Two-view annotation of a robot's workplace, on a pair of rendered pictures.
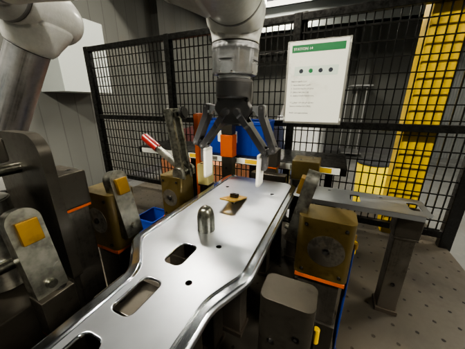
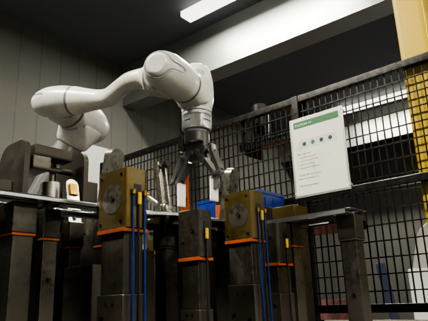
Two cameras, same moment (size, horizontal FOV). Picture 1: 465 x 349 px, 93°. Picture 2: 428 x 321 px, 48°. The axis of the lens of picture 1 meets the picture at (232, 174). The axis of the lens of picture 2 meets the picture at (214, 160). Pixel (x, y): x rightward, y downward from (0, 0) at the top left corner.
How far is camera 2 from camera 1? 1.02 m
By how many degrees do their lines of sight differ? 38
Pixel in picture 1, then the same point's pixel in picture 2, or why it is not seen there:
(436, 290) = not seen: outside the picture
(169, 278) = not seen: hidden behind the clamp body
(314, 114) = (324, 183)
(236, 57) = (192, 117)
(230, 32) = (188, 106)
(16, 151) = (72, 164)
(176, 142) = (160, 185)
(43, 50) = (79, 144)
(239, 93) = (195, 137)
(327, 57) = (325, 127)
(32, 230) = (74, 188)
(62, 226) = (84, 199)
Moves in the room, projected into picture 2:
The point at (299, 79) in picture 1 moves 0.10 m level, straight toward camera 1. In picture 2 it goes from (304, 152) to (293, 146)
